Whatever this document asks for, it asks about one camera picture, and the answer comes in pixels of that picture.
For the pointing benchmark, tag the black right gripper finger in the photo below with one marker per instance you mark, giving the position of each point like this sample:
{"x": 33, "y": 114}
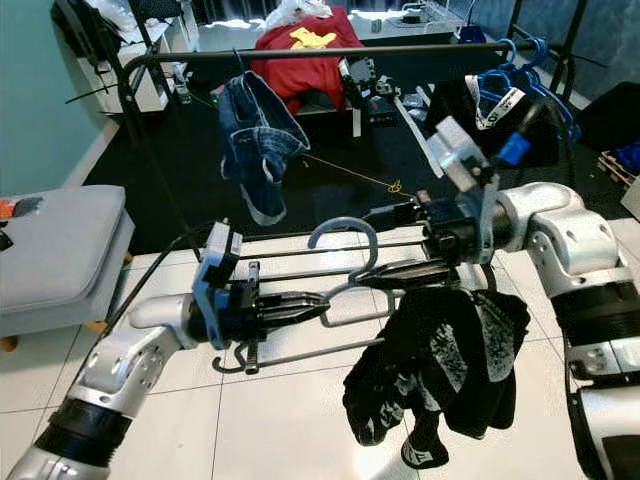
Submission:
{"x": 410, "y": 275}
{"x": 400, "y": 212}

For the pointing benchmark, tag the black mechanical device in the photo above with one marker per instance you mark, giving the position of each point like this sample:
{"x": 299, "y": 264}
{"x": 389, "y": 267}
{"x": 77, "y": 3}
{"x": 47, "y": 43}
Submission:
{"x": 358, "y": 78}

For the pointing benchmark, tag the blue crumpled cloth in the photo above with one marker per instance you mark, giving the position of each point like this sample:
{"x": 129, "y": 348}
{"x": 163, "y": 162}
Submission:
{"x": 628, "y": 157}

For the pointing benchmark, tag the blue plastic hanger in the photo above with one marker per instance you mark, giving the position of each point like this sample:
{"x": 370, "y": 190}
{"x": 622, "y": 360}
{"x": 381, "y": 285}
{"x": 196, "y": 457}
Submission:
{"x": 503, "y": 48}
{"x": 568, "y": 110}
{"x": 540, "y": 50}
{"x": 239, "y": 62}

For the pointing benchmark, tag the black floor mat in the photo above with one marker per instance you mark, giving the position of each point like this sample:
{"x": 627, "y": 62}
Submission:
{"x": 160, "y": 165}

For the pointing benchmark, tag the blue denim shorts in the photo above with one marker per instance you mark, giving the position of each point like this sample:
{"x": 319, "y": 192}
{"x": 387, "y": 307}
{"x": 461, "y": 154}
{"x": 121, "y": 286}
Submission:
{"x": 260, "y": 145}

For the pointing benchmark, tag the white shelf unit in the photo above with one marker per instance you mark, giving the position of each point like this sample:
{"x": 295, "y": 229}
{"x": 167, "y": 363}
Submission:
{"x": 140, "y": 85}

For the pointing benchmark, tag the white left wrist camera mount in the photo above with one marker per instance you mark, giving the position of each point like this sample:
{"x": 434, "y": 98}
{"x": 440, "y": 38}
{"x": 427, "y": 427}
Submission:
{"x": 220, "y": 250}

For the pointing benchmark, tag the blue floor mop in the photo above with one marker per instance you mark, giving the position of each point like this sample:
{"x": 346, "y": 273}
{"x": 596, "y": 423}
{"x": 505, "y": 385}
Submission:
{"x": 470, "y": 35}

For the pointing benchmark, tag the black backpack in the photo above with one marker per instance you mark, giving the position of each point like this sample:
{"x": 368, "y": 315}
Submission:
{"x": 82, "y": 25}

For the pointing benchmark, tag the white plastic bag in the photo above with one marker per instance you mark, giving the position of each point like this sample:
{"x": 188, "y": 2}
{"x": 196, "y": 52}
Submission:
{"x": 295, "y": 12}

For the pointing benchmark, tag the black shirt with white label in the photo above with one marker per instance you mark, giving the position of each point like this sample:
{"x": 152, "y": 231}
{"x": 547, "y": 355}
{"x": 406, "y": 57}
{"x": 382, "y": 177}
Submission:
{"x": 450, "y": 115}

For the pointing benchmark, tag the grey cushioned bench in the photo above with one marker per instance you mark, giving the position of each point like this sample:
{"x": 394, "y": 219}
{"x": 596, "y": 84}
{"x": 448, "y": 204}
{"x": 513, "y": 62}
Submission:
{"x": 60, "y": 250}

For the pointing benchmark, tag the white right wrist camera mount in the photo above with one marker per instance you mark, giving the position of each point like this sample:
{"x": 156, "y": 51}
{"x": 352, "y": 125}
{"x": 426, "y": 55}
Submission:
{"x": 455, "y": 150}

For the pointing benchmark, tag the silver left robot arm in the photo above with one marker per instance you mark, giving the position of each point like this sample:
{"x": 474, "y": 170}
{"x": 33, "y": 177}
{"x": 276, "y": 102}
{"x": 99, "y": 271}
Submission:
{"x": 130, "y": 370}

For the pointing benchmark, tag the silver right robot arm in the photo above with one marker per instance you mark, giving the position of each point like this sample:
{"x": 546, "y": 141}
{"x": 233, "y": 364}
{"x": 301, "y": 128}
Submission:
{"x": 560, "y": 230}

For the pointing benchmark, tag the black printed t-shirt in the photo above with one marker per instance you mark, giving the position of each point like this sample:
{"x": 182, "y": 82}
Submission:
{"x": 450, "y": 355}

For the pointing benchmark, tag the red cloth with yellow star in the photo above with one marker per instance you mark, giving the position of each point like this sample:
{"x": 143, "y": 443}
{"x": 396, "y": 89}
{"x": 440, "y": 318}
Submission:
{"x": 310, "y": 70}

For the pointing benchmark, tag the long white floor bar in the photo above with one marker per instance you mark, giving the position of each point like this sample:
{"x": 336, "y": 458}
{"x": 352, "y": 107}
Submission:
{"x": 412, "y": 130}

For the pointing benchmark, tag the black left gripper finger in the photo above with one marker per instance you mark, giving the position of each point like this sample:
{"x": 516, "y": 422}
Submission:
{"x": 287, "y": 318}
{"x": 290, "y": 299}

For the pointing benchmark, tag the black duffel bag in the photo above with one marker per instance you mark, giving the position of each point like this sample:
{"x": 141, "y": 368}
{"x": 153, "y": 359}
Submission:
{"x": 610, "y": 112}

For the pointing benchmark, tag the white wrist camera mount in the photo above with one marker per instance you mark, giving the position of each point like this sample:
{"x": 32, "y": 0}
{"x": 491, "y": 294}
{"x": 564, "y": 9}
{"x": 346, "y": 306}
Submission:
{"x": 220, "y": 250}
{"x": 455, "y": 150}

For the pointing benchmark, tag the orange and black tool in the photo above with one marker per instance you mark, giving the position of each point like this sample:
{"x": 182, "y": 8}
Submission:
{"x": 20, "y": 205}

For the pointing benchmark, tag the black metal clothes rack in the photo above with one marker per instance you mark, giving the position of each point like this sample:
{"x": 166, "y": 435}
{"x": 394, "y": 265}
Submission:
{"x": 360, "y": 52}

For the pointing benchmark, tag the wooden pallet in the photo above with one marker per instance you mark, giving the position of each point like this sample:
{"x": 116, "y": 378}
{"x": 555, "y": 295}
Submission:
{"x": 615, "y": 168}

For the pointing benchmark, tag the black flat box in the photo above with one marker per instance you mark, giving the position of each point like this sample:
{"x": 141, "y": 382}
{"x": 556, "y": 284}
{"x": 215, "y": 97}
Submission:
{"x": 382, "y": 112}

